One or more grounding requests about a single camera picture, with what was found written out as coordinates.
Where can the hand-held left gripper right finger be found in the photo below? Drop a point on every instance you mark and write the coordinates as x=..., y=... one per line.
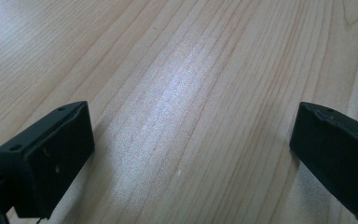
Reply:
x=338, y=155

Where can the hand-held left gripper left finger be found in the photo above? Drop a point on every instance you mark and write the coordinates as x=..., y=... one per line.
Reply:
x=52, y=161

